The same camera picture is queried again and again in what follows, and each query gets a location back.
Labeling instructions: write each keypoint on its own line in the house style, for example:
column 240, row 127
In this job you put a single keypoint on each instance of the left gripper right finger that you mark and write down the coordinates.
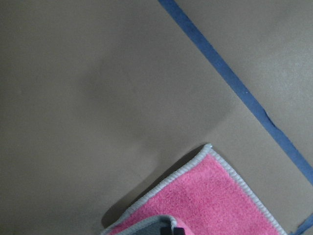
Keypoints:
column 179, row 231

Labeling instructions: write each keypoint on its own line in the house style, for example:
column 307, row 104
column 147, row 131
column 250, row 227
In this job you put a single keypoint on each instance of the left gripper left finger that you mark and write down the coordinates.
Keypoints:
column 166, row 230

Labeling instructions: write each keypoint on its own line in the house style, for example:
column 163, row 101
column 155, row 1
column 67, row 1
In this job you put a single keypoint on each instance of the pink microfiber towel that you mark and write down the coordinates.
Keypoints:
column 205, row 196

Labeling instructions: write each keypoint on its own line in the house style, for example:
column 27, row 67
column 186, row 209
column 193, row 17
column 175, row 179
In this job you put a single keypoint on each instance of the long blue tape strip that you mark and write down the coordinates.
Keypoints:
column 237, row 86

